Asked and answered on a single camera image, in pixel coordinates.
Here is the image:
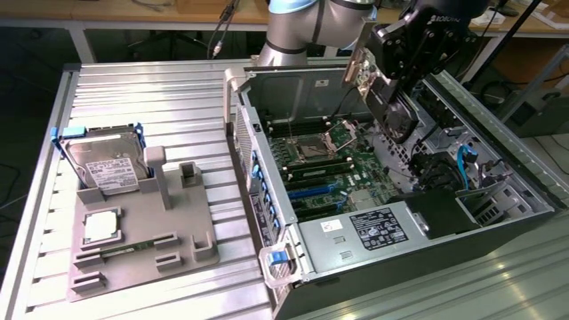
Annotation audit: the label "black RAM slot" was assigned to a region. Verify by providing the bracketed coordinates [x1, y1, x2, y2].
[265, 118, 330, 129]
[267, 126, 333, 138]
[279, 156, 351, 169]

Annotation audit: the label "blue expansion slot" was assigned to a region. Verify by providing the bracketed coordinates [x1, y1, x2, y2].
[286, 184, 343, 201]

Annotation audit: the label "grey aluminium frame post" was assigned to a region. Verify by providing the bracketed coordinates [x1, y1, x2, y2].
[499, 43, 569, 134]

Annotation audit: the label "CPU socket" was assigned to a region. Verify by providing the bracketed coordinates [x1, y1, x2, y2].
[295, 135, 330, 158]

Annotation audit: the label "hard disk in blue caddy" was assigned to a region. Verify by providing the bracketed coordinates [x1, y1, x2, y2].
[49, 122, 154, 198]

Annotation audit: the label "hanging cable with plug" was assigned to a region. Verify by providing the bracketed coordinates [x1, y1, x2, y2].
[207, 3, 237, 60]

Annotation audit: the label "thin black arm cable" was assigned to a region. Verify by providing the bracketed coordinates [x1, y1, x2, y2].
[309, 0, 325, 46]

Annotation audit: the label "green motherboard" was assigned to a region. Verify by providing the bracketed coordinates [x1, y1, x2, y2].
[265, 113, 403, 223]

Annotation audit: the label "black power wire bundle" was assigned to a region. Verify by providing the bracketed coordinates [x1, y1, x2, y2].
[406, 151, 463, 193]

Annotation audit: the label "wooden desk white frame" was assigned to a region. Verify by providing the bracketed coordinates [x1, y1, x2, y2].
[0, 0, 273, 64]
[460, 0, 569, 83]

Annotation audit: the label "metal socket cover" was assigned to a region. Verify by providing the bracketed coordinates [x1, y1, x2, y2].
[319, 119, 359, 150]

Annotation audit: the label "grey parts rack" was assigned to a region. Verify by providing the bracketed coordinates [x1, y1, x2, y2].
[65, 145, 222, 303]

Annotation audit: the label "black equipment box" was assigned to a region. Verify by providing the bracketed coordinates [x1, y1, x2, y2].
[506, 89, 569, 138]

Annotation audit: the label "silver power supply unit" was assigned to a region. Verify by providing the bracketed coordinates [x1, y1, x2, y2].
[295, 199, 431, 275]

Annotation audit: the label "grey slotted disk bay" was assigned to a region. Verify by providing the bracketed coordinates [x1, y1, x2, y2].
[455, 181, 555, 229]

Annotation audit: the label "grey perforated disk bay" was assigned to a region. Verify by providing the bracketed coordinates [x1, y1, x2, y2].
[374, 75, 467, 167]

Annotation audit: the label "black expansion slot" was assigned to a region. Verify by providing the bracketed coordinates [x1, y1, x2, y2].
[293, 201, 339, 221]

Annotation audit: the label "grey case handle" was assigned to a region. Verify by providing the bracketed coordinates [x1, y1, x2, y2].
[258, 245, 299, 288]
[222, 68, 250, 134]

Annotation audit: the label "black slanted pole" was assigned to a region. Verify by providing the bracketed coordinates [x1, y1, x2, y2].
[456, 0, 546, 84]

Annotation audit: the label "white box black insert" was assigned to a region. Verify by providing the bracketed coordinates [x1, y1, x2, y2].
[470, 13, 506, 27]

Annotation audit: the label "silver CPU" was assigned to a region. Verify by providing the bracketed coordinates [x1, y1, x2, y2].
[83, 213, 119, 241]

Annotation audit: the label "thin curved black wire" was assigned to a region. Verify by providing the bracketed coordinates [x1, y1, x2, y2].
[333, 85, 359, 117]

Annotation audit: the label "black tripod legs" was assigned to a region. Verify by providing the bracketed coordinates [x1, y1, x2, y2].
[126, 29, 219, 56]

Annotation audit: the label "green RAM stick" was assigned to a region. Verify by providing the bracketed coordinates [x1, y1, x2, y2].
[286, 161, 351, 179]
[99, 242, 157, 259]

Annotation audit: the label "blue data wire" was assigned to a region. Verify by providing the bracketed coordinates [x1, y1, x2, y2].
[452, 141, 479, 195]

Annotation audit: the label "open grey PC case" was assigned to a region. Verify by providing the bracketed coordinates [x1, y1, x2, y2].
[222, 55, 559, 320]

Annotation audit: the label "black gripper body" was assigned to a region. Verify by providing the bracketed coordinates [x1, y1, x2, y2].
[399, 0, 490, 33]

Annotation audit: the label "black Nvidia graphics card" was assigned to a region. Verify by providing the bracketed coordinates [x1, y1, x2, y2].
[341, 18, 422, 145]

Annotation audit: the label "silver chipset heatsink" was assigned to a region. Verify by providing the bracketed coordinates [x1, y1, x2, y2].
[349, 191, 379, 210]

